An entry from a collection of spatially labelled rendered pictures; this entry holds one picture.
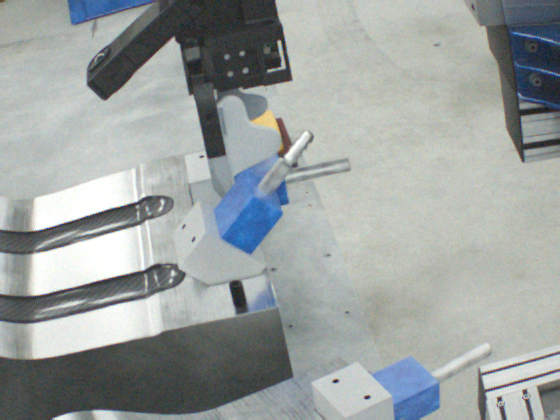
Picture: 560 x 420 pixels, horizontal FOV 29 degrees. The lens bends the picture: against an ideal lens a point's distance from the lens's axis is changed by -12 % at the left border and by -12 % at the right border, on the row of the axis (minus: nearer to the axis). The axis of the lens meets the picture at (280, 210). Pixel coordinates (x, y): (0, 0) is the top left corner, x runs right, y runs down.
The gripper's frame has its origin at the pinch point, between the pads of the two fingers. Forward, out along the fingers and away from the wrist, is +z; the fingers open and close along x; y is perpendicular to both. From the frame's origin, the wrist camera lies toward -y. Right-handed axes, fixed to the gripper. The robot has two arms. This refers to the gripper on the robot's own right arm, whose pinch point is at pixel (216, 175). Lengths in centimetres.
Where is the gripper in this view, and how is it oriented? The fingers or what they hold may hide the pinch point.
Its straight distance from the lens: 98.3
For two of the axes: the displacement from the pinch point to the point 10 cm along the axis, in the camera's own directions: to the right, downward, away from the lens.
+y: 9.7, -2.2, 0.5
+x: -1.6, -4.9, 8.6
